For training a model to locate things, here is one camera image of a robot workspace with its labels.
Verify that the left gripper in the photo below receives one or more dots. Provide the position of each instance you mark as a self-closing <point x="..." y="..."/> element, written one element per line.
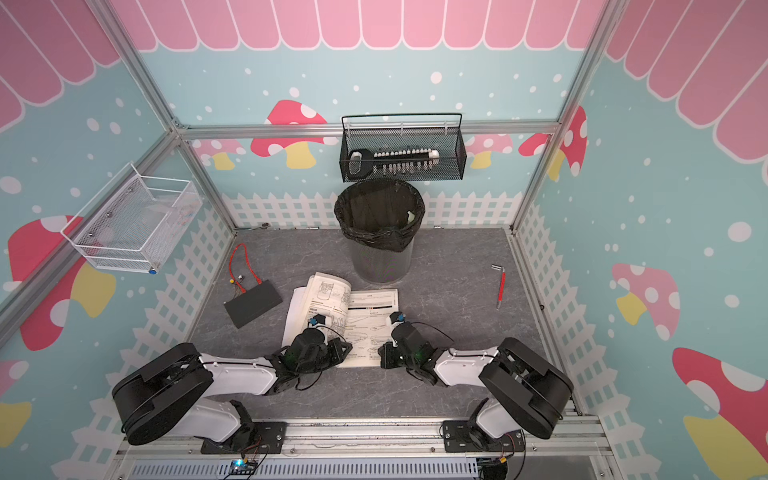
<point x="334" y="346"/>

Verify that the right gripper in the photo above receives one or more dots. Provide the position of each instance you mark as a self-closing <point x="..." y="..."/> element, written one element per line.
<point x="386" y="358"/>

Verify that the sketch tutorial book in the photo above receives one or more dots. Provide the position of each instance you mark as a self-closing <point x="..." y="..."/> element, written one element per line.
<point x="362" y="317"/>

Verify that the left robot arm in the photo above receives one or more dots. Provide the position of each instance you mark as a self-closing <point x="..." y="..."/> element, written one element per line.
<point x="172" y="394"/>

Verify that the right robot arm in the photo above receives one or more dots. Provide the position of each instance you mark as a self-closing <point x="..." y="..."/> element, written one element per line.
<point x="527" y="394"/>

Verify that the black flat box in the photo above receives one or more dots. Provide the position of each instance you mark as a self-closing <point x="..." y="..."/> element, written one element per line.
<point x="253" y="303"/>

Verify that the mesh trash bin black bag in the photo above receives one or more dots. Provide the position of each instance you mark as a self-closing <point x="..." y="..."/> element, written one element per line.
<point x="372" y="215"/>

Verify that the small circuit board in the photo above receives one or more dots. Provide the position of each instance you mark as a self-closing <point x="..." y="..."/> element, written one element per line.
<point x="243" y="467"/>

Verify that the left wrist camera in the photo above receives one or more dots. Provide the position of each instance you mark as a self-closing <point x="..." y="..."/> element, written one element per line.
<point x="317" y="320"/>

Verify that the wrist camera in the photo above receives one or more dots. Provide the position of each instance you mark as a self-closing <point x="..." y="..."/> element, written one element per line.
<point x="317" y="320"/>
<point x="396" y="317"/>

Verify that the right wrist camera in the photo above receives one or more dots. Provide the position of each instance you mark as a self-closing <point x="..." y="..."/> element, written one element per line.
<point x="396" y="317"/>

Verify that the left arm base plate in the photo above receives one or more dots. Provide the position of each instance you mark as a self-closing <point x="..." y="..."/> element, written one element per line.
<point x="264" y="437"/>

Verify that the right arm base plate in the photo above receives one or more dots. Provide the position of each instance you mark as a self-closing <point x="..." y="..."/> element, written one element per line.
<point x="461" y="436"/>

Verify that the red handled hex key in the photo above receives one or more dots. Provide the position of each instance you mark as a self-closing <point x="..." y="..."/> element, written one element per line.
<point x="502" y="281"/>

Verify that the black wire wall basket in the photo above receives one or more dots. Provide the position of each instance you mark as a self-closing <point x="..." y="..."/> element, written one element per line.
<point x="439" y="131"/>

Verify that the white wire wall basket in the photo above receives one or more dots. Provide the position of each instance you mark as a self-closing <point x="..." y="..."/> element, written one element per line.
<point x="134" y="222"/>

